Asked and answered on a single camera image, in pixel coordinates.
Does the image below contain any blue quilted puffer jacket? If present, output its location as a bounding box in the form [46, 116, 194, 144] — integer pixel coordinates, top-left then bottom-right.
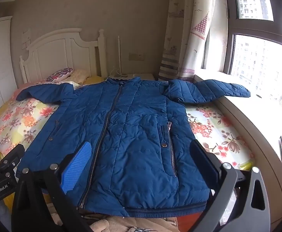
[17, 78, 250, 218]

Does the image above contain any beige plaid fleece clothing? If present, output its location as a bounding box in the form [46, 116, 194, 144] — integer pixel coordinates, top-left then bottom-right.
[46, 202, 180, 232]

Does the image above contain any floral bed quilt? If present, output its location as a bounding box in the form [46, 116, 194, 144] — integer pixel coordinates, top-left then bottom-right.
[0, 81, 256, 172]

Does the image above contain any beige window sill ledge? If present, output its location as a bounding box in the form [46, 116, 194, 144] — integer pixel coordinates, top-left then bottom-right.
[194, 74, 282, 223]

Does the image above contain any purple patterned pillow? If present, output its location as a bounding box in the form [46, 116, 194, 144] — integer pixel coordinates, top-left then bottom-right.
[45, 68, 74, 82]

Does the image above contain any yellow pillow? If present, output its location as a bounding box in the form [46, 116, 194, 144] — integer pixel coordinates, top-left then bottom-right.
[83, 76, 105, 85]

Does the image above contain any peach floral pillow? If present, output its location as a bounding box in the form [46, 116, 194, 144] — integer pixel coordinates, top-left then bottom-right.
[65, 69, 90, 85]

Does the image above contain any white bedside table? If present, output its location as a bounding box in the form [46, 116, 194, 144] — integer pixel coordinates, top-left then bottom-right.
[109, 73, 155, 81]

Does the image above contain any white wooden headboard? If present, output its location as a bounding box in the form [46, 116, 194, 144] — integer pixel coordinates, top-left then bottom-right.
[19, 28, 108, 83]

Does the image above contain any patterned curtain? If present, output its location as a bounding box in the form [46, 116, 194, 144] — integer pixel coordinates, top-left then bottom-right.
[158, 0, 216, 81]

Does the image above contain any wall power socket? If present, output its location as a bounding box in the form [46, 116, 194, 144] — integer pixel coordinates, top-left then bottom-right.
[128, 53, 145, 61]

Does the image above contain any window with dark frame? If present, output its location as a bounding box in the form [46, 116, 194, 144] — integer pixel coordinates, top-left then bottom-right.
[201, 0, 282, 78]

